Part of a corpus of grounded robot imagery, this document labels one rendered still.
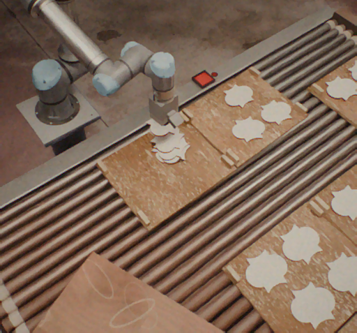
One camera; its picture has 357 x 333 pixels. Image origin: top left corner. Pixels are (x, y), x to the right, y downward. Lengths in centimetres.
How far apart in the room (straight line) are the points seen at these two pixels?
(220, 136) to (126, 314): 78
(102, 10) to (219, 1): 104
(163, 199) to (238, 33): 233
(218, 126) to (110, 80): 58
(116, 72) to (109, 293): 66
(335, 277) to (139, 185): 73
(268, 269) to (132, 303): 46
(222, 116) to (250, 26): 203
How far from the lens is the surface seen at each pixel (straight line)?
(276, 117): 176
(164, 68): 129
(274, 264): 143
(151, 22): 368
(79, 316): 128
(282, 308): 141
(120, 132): 170
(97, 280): 130
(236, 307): 140
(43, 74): 171
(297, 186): 162
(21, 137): 299
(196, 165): 158
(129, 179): 155
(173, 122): 145
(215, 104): 177
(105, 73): 130
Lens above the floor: 226
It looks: 56 degrees down
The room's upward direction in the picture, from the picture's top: 1 degrees clockwise
